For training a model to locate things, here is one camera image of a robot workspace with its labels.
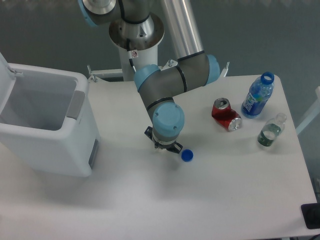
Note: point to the black device at corner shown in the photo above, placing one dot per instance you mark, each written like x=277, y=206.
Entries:
x=311, y=215

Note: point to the white open trash bin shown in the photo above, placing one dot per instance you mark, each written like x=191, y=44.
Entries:
x=46, y=118

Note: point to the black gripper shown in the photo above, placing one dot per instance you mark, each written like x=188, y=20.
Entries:
x=171, y=146

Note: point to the white frame at right edge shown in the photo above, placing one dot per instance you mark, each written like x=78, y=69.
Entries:
x=312, y=112

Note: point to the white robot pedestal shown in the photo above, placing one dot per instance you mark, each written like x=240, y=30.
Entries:
x=137, y=32

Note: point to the clear green-label bottle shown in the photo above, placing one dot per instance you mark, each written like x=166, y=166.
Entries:
x=271, y=130

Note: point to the blue plastic drink bottle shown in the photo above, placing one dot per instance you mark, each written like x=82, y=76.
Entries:
x=259, y=93

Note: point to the white paper ball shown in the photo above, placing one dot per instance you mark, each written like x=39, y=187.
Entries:
x=159, y=149

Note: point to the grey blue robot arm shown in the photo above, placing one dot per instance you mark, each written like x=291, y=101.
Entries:
x=166, y=116

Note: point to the blue bottle cap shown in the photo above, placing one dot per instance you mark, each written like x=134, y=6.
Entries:
x=187, y=155

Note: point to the crushed red soda can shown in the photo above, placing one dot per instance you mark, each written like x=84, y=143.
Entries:
x=225, y=116

